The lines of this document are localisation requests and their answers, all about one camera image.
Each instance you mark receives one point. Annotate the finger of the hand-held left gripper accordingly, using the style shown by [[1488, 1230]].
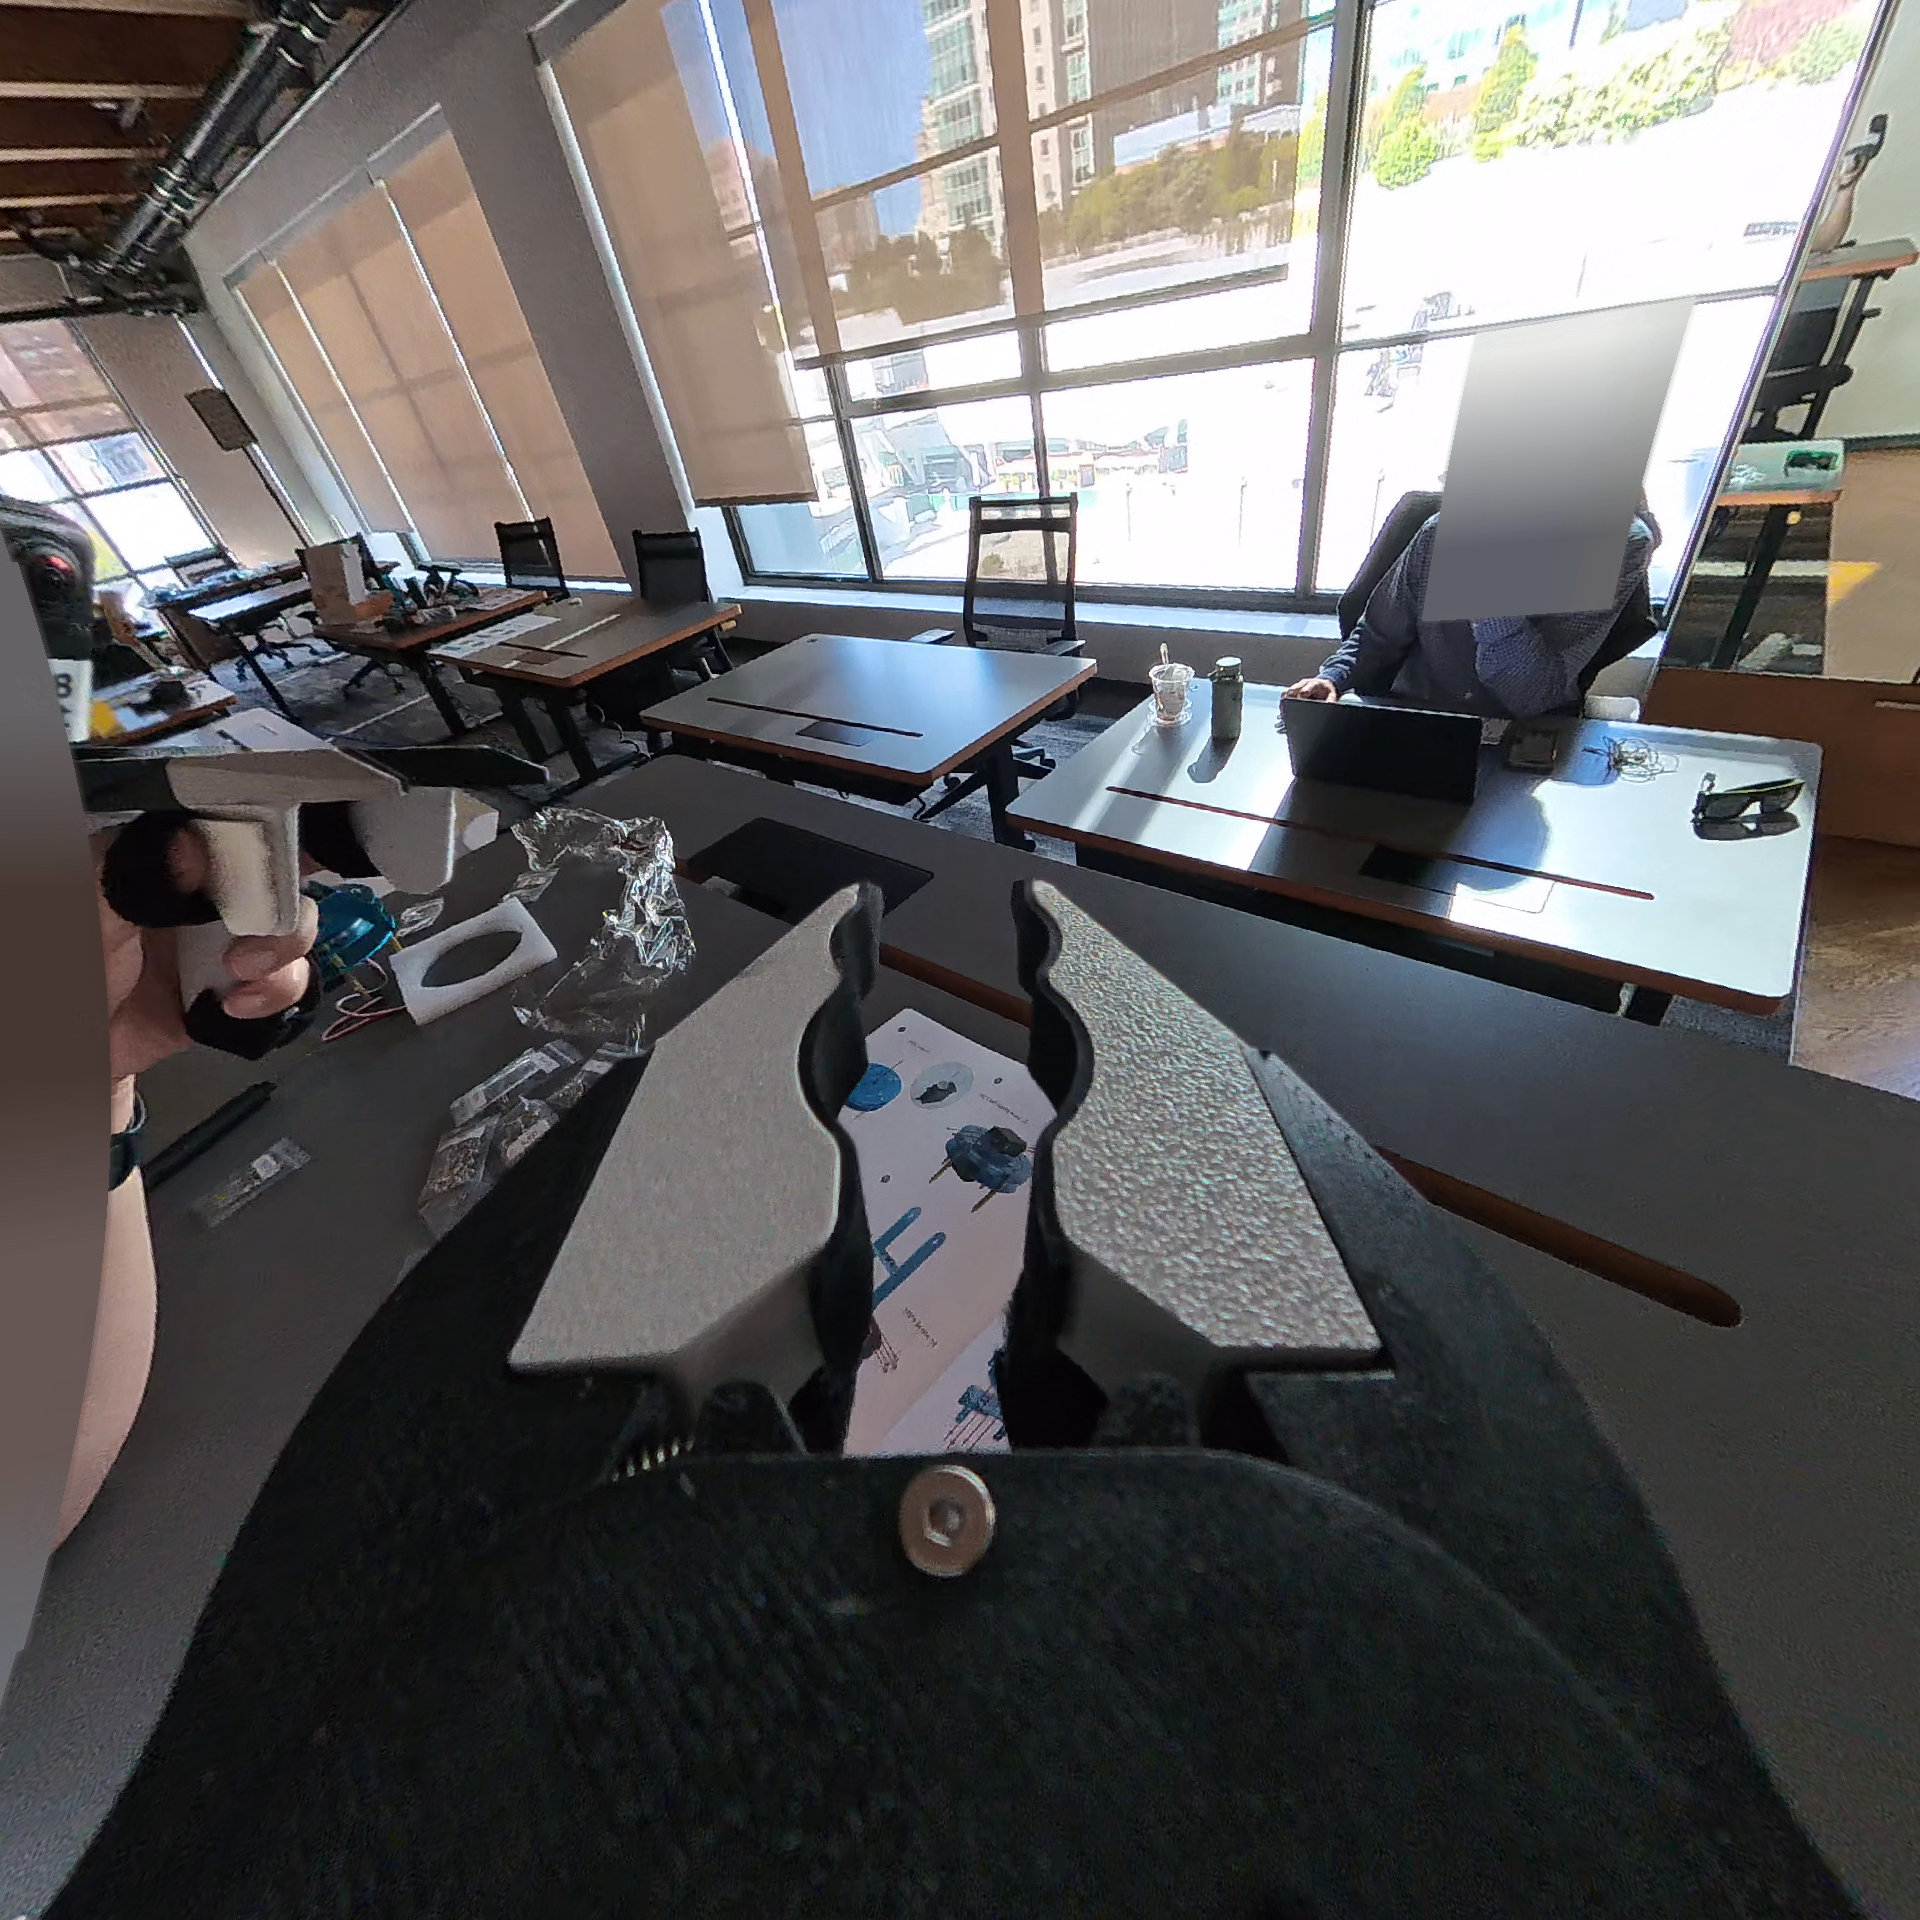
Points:
[[412, 833], [270, 778]]

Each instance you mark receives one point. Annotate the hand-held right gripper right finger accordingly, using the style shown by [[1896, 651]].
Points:
[[1202, 1201]]

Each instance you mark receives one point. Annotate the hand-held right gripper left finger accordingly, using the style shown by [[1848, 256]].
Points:
[[676, 1201]]

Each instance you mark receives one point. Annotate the blue metal toy robot arm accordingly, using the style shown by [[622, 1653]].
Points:
[[352, 922]]

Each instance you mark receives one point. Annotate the black electric screwdriver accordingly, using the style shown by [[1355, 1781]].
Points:
[[212, 1136]]

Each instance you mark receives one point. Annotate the person's left forearm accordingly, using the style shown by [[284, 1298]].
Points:
[[130, 1290]]

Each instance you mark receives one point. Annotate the dark grey desk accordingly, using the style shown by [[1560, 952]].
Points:
[[1349, 1095]]

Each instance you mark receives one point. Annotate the person's left hand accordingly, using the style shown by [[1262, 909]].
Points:
[[270, 967]]

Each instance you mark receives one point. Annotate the multi-pane window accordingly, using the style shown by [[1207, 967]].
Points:
[[106, 495]]

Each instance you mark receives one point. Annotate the white foam sheet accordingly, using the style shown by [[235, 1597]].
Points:
[[412, 1005]]

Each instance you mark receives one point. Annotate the cardboard box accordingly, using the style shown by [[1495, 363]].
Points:
[[332, 578]]

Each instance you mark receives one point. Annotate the cluttered office table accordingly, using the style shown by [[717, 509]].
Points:
[[435, 617]]

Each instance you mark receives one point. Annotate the crumpled clear plastic bag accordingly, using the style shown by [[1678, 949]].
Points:
[[645, 931]]

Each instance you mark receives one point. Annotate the grey table with orange edge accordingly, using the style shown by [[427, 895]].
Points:
[[599, 639]]

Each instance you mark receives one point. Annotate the robot assembly instruction sheet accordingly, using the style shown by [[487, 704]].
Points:
[[931, 1305]]

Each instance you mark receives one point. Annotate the black mesh chair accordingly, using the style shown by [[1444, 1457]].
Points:
[[530, 552], [1020, 578], [674, 563]]

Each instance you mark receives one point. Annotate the beige roller blind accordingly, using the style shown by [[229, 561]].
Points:
[[360, 375], [480, 346], [676, 254], [284, 399]]

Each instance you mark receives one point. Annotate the dark office table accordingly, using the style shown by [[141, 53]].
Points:
[[1320, 870], [870, 697]]

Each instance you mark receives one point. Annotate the labelled clear bag of screws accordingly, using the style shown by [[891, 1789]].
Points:
[[247, 1179]]

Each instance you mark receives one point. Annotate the black wrist band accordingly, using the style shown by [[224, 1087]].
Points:
[[130, 1153]]

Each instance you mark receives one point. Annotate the black laptop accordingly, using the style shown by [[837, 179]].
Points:
[[1382, 751]]

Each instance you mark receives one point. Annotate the green bottle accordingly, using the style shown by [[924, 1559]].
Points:
[[1228, 701]]

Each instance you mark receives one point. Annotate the clear drink cup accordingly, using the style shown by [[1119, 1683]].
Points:
[[1171, 696]]

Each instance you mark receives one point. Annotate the black ceiling pipes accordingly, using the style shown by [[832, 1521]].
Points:
[[212, 135]]

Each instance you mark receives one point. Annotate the small dark case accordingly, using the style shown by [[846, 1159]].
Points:
[[1533, 745]]

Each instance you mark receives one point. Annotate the white earphones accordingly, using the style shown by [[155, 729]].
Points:
[[1635, 757]]

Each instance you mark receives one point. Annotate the black high-back chair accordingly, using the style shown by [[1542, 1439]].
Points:
[[1388, 570]]

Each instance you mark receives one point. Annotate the black sunglasses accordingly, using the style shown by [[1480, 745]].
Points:
[[1747, 801]]

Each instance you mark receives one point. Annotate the dark wall board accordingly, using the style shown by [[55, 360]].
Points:
[[216, 417]]

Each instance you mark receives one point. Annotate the large window wall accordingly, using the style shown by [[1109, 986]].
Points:
[[1171, 422]]

